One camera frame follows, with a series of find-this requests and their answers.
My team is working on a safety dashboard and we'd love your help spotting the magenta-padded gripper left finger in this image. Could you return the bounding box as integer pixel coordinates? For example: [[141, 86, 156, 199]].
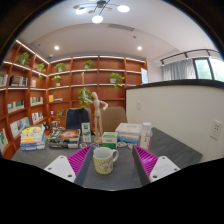
[[43, 144, 95, 187]]

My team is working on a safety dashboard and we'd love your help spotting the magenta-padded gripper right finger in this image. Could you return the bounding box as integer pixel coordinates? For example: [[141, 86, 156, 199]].
[[131, 144, 181, 187]]

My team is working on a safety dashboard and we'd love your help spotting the clear plastic water bottle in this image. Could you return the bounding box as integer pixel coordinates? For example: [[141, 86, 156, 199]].
[[138, 121, 154, 153]]

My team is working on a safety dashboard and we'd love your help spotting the dark box with orange print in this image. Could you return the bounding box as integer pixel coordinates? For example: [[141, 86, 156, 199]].
[[46, 129, 82, 149]]

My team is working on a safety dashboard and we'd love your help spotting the colourful book stack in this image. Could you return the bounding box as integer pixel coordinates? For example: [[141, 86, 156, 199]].
[[19, 125, 47, 152]]

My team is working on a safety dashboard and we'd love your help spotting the yellow striped mug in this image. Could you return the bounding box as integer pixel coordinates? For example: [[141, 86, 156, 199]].
[[92, 146, 120, 175]]

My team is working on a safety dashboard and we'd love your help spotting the tall green white carton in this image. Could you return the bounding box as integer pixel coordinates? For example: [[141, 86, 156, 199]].
[[81, 122, 92, 144]]

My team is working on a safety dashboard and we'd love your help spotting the dark blue chair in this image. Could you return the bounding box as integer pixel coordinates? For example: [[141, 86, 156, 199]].
[[64, 107, 93, 133]]

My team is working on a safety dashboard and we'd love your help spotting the small green white box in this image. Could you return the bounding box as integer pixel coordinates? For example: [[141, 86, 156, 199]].
[[101, 131, 119, 149]]

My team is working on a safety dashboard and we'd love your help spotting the wooden artist mannequin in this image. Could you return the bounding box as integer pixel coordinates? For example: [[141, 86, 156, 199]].
[[84, 91, 109, 144]]

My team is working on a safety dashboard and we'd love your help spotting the tan chair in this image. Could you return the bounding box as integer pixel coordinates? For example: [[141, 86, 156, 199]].
[[100, 105, 128, 133]]

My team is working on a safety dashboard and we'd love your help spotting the wooden bookshelf unit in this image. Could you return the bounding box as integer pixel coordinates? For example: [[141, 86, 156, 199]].
[[0, 39, 149, 159]]

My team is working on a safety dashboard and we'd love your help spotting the white sign board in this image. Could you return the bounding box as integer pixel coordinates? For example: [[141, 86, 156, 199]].
[[140, 67, 149, 85]]

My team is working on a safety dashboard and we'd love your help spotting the grey curtain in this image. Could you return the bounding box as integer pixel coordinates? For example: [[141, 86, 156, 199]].
[[161, 59, 197, 82]]

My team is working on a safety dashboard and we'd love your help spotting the window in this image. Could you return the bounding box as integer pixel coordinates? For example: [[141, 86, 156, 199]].
[[193, 57, 224, 83]]

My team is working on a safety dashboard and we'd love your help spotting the ceiling air vent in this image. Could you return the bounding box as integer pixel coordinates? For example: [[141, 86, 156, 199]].
[[107, 23, 135, 32]]

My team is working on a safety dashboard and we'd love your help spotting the branched ceiling lamp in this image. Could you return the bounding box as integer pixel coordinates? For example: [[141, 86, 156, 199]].
[[72, 0, 131, 24]]

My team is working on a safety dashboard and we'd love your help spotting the white wall socket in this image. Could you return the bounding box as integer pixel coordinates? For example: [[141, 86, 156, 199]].
[[209, 119, 223, 140]]

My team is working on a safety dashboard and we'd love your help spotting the black curtain rail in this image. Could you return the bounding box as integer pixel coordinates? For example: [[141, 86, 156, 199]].
[[159, 48, 221, 65]]

